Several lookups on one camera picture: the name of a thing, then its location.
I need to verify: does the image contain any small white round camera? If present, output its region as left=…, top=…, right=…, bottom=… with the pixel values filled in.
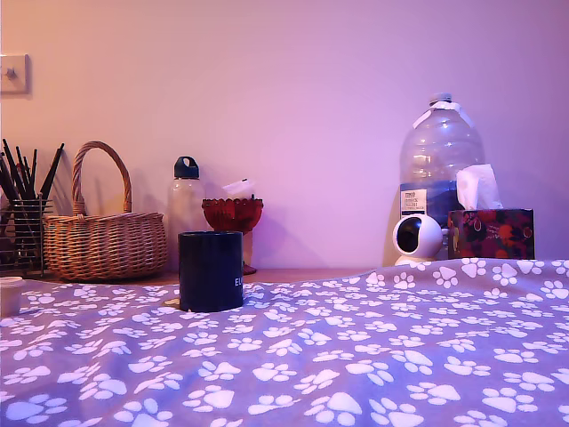
left=391, top=214, right=451, bottom=268

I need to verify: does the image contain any white tissue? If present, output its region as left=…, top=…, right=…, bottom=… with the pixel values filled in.
left=454, top=163, right=505, bottom=212

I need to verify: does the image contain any cream coffee capsule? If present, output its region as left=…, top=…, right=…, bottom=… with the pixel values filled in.
left=0, top=276, right=25, bottom=315

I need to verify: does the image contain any large clear water bottle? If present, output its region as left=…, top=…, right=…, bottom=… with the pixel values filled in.
left=397, top=92, right=486, bottom=264

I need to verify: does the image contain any red glass goblet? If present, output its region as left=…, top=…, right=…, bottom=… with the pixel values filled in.
left=201, top=197, right=265, bottom=275

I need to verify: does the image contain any dark blue mug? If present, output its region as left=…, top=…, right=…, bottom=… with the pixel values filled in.
left=178, top=230, right=245, bottom=314

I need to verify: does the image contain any clear bottle with dark cap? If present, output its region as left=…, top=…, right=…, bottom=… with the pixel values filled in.
left=168, top=155, right=208, bottom=272

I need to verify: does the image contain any wall light switch plate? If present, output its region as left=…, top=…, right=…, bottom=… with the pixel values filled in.
left=0, top=53, right=33, bottom=95

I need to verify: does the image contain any dark floral tissue box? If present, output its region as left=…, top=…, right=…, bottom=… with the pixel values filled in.
left=446, top=207, right=536, bottom=261

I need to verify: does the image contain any wicker basket with handle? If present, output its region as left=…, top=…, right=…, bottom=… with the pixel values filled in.
left=43, top=141, right=170, bottom=283

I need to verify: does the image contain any wire utensil rack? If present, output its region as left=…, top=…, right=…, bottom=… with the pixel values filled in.
left=0, top=197, right=55, bottom=278

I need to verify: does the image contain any white paper in goblet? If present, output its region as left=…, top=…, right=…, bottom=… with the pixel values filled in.
left=221, top=177, right=258, bottom=201

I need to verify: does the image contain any blue paw print cloth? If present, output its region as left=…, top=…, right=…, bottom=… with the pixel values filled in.
left=0, top=257, right=569, bottom=427

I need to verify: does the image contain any black utensil handle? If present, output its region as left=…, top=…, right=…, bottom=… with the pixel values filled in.
left=1, top=138, right=28, bottom=199
left=39, top=142, right=66, bottom=201
left=16, top=145, right=33, bottom=197
left=29, top=149, right=40, bottom=199

